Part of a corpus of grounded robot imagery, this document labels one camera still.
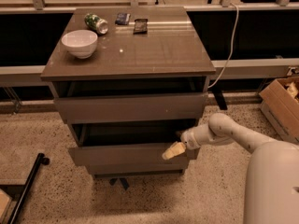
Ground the blue snack packet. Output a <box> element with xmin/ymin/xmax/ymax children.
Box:
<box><xmin>115</xmin><ymin>13</ymin><xmax>131</xmax><ymax>25</ymax></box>

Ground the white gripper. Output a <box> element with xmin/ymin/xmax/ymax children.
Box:
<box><xmin>162</xmin><ymin>125</ymin><xmax>209</xmax><ymax>160</ymax></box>

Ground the grey metal rail shelf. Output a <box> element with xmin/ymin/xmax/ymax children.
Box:
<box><xmin>0</xmin><ymin>58</ymin><xmax>299</xmax><ymax>87</ymax></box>

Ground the green soda can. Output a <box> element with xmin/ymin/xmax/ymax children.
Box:
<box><xmin>84</xmin><ymin>13</ymin><xmax>108</xmax><ymax>35</ymax></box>

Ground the white power cable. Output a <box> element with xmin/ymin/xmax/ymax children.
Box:
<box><xmin>206</xmin><ymin>3</ymin><xmax>240</xmax><ymax>90</ymax></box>

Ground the white ceramic bowl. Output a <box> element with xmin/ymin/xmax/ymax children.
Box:
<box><xmin>61</xmin><ymin>30</ymin><xmax>98</xmax><ymax>59</ymax></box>

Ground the grey drawer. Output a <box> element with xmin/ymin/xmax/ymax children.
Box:
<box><xmin>86</xmin><ymin>164</ymin><xmax>187</xmax><ymax>175</ymax></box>
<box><xmin>69</xmin><ymin>119</ymin><xmax>196</xmax><ymax>166</ymax></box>
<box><xmin>54</xmin><ymin>93</ymin><xmax>207</xmax><ymax>123</ymax></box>

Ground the black metal stand leg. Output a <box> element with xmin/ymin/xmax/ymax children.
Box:
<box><xmin>7</xmin><ymin>153</ymin><xmax>50</xmax><ymax>224</ymax></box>

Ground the grey drawer cabinet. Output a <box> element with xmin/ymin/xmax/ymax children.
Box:
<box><xmin>41</xmin><ymin>7</ymin><xmax>215</xmax><ymax>177</ymax></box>

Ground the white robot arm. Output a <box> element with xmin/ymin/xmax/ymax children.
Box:
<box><xmin>163</xmin><ymin>113</ymin><xmax>299</xmax><ymax>224</ymax></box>

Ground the cardboard box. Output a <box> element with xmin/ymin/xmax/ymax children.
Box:
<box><xmin>260</xmin><ymin>77</ymin><xmax>299</xmax><ymax>145</ymax></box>

